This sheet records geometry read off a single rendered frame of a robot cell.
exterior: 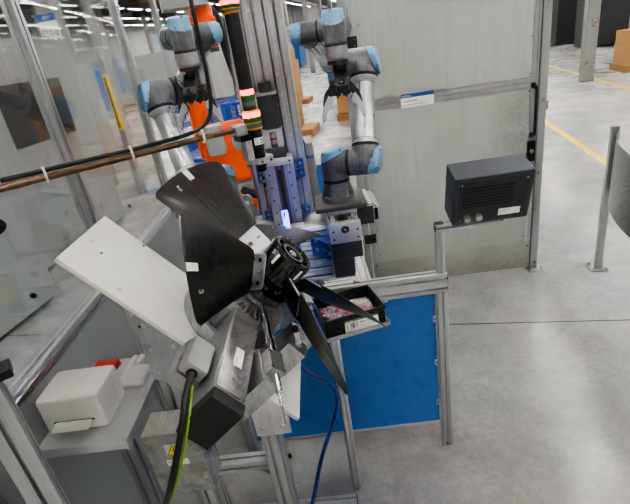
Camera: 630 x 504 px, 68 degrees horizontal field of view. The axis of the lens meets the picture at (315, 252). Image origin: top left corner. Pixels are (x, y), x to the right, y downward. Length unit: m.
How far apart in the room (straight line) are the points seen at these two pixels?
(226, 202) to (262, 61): 1.02
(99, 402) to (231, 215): 0.59
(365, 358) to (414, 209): 1.52
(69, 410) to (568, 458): 1.88
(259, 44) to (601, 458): 2.21
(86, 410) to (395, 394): 1.22
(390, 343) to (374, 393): 0.26
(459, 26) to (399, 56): 0.37
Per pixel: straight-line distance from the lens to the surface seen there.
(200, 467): 1.41
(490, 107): 3.18
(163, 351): 1.28
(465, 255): 3.44
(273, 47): 2.14
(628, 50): 13.31
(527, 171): 1.66
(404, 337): 1.90
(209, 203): 1.23
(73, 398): 1.39
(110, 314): 1.90
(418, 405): 2.14
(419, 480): 2.18
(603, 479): 2.30
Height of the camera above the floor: 1.71
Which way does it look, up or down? 24 degrees down
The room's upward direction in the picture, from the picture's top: 9 degrees counter-clockwise
